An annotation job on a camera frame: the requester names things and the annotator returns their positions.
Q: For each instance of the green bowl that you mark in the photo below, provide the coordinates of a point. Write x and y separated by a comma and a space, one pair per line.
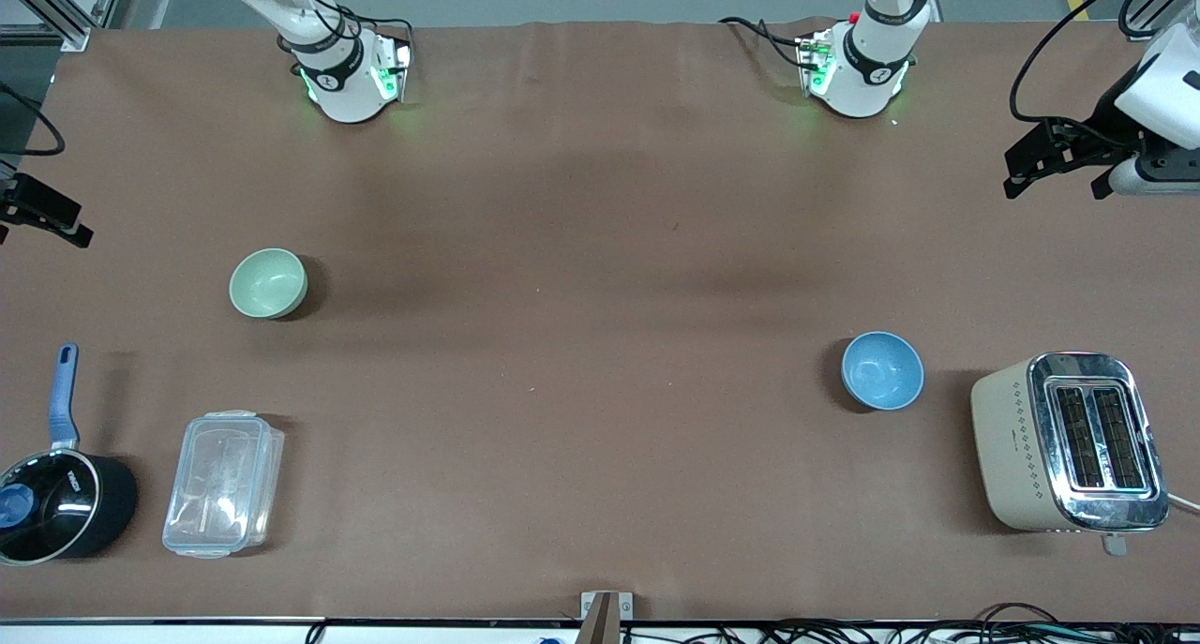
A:
268, 283

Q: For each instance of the blue bowl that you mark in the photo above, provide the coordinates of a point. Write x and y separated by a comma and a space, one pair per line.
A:
881, 370

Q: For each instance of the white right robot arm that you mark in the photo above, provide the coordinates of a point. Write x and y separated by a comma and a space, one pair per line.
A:
342, 82

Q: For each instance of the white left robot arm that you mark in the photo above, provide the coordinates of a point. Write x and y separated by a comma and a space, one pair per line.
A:
867, 63

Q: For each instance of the beige chrome toaster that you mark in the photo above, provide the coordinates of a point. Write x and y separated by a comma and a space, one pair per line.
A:
1069, 442

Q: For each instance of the glass lid with blue knob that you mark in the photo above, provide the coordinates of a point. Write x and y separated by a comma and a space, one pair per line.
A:
42, 508

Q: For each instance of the clear plastic food container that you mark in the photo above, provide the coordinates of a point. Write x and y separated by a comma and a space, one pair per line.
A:
223, 485

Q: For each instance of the brown table cover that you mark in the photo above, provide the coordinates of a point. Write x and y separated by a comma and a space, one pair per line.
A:
600, 391

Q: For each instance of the aluminium frame profile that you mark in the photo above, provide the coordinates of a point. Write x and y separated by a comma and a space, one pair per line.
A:
56, 7

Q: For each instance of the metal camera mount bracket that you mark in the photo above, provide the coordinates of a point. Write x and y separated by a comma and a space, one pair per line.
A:
606, 616

